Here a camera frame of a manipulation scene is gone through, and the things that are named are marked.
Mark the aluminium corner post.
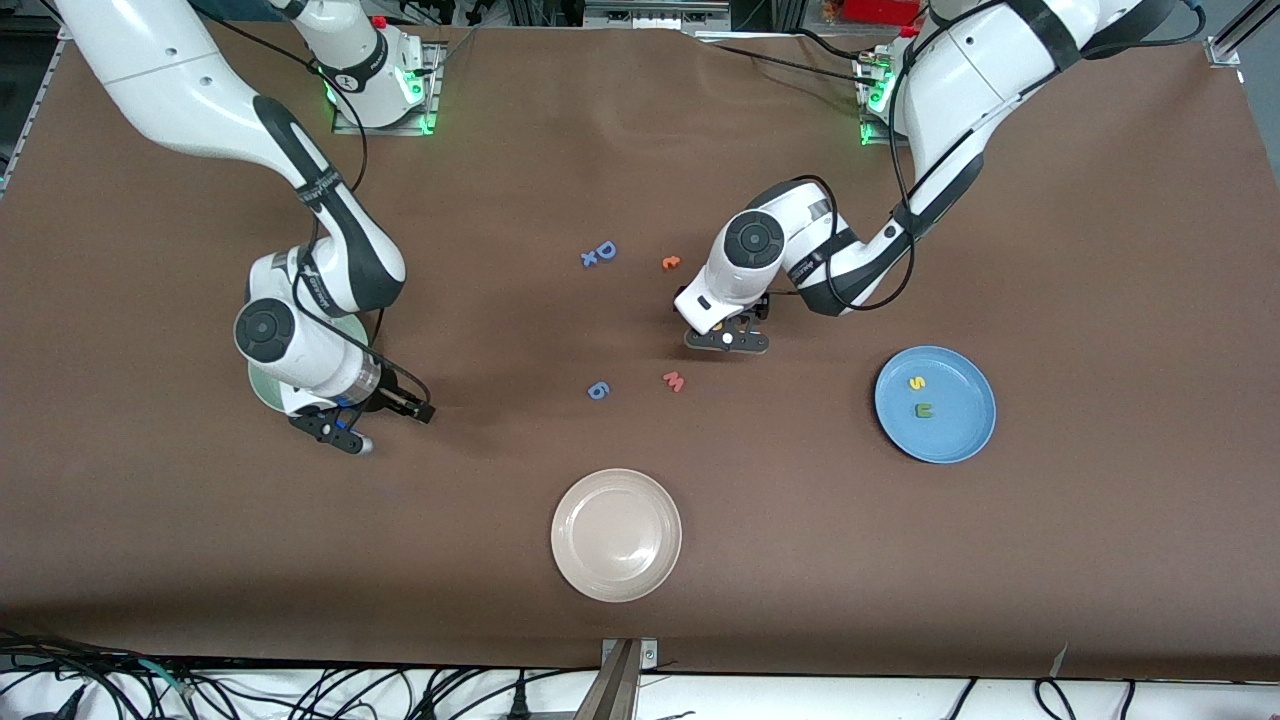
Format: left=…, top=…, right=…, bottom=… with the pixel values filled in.
left=1205, top=0, right=1280, bottom=69

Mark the metal table bracket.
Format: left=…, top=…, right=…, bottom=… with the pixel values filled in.
left=575, top=638, right=659, bottom=720

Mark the black table cable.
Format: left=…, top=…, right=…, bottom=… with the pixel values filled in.
left=698, top=38, right=889, bottom=91

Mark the blue plate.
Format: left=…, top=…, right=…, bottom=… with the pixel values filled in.
left=874, top=345, right=997, bottom=464

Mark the beige plate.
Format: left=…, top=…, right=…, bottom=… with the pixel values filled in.
left=551, top=468, right=683, bottom=603

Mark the brown table cover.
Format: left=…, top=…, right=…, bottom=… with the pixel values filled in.
left=0, top=20, right=1280, bottom=683

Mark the teal cable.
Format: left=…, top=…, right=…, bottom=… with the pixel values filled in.
left=138, top=658, right=193, bottom=698

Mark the light green plate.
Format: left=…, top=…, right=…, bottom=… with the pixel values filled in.
left=247, top=312, right=371, bottom=414

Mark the red box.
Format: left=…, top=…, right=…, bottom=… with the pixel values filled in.
left=843, top=0, right=926, bottom=26

